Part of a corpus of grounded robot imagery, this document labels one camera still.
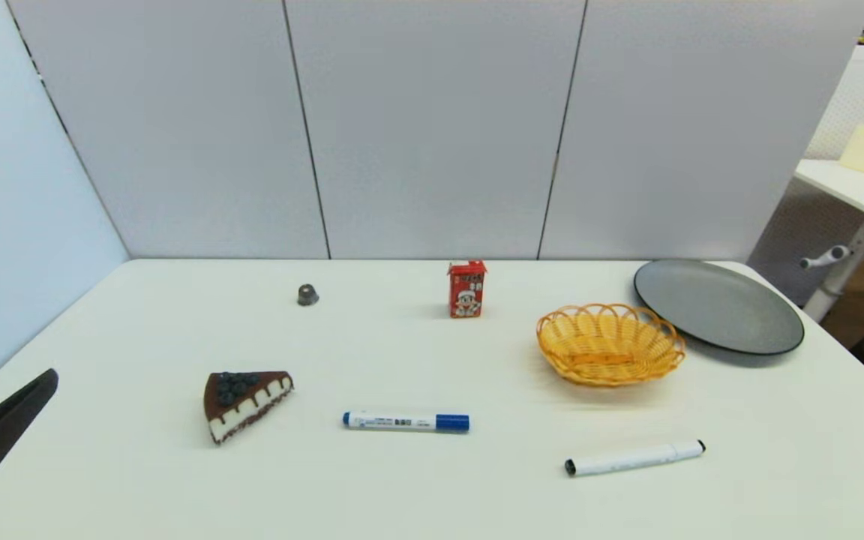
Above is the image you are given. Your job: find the white marker with black caps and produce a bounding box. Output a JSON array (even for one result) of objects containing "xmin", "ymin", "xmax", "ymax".
[{"xmin": 564, "ymin": 439, "xmax": 707, "ymax": 478}]

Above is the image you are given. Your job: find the white marker with blue cap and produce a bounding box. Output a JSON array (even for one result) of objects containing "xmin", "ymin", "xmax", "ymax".
[{"xmin": 342, "ymin": 409, "xmax": 470, "ymax": 434}]

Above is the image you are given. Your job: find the chocolate blueberry cake slice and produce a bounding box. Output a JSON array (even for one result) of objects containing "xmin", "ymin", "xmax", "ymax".
[{"xmin": 203, "ymin": 370, "xmax": 295, "ymax": 446}]

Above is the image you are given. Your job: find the red milk carton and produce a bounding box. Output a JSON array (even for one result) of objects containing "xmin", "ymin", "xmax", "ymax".
[{"xmin": 447, "ymin": 260, "xmax": 488, "ymax": 319}]

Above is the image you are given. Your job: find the yellow wicker basket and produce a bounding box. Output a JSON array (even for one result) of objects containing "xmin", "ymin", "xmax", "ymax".
[{"xmin": 536, "ymin": 303, "xmax": 686, "ymax": 388}]

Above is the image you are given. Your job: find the dark grey round plate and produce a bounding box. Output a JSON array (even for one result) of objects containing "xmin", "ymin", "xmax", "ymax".
[{"xmin": 633, "ymin": 259, "xmax": 806, "ymax": 356}]

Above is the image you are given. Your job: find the white side table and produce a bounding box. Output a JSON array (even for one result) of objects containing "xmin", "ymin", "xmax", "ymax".
[{"xmin": 793, "ymin": 159, "xmax": 864, "ymax": 323}]

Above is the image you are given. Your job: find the grey table crank handle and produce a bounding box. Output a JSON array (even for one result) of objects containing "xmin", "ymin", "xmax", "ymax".
[{"xmin": 799, "ymin": 246, "xmax": 851, "ymax": 270}]

